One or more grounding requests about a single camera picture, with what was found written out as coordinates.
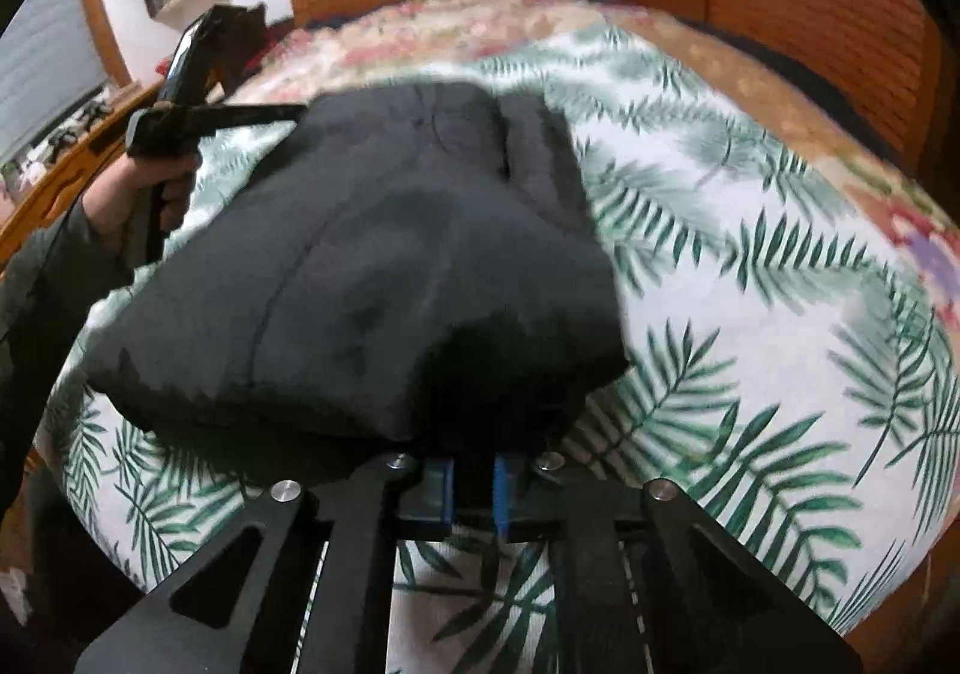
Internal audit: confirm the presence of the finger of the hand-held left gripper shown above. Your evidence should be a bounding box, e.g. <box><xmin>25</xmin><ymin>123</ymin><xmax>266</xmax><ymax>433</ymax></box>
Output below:
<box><xmin>193</xmin><ymin>104</ymin><xmax>308</xmax><ymax>137</ymax></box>
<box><xmin>160</xmin><ymin>7</ymin><xmax>235</xmax><ymax>110</ymax></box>

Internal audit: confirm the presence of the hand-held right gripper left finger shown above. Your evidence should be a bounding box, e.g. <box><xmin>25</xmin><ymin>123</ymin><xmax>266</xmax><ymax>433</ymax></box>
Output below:
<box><xmin>75</xmin><ymin>453</ymin><xmax>451</xmax><ymax>674</ymax></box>

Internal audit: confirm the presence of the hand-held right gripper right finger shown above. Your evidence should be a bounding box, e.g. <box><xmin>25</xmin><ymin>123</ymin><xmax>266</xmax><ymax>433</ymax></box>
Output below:
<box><xmin>491</xmin><ymin>453</ymin><xmax>863</xmax><ymax>674</ymax></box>

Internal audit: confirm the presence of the black jacket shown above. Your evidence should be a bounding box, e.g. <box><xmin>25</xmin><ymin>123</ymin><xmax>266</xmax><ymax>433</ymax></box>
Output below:
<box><xmin>86</xmin><ymin>82</ymin><xmax>631</xmax><ymax>488</ymax></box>

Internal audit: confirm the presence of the person's left forearm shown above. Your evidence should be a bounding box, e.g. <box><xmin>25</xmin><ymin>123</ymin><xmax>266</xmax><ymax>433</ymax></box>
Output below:
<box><xmin>0</xmin><ymin>201</ymin><xmax>136</xmax><ymax>510</ymax></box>

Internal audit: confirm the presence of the person's left hand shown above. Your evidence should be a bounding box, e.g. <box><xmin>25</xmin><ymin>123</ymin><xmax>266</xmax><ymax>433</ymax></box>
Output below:
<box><xmin>81</xmin><ymin>157</ymin><xmax>200</xmax><ymax>257</ymax></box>

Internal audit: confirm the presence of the wooden desk with cabinets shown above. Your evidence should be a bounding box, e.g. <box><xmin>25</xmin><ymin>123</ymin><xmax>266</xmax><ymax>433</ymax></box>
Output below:
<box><xmin>0</xmin><ymin>82</ymin><xmax>162</xmax><ymax>270</ymax></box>

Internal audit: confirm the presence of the grey window blind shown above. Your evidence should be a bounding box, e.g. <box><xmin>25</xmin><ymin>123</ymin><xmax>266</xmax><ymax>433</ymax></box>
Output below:
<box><xmin>0</xmin><ymin>0</ymin><xmax>106</xmax><ymax>158</ymax></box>

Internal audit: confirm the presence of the bed with floral cover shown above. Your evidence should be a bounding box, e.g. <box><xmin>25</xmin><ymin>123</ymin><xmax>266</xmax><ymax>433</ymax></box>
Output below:
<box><xmin>34</xmin><ymin>0</ymin><xmax>960</xmax><ymax>674</ymax></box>

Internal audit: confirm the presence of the wooden window frame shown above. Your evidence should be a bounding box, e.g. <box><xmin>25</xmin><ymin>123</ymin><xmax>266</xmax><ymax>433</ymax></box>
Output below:
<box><xmin>71</xmin><ymin>0</ymin><xmax>143</xmax><ymax>91</ymax></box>

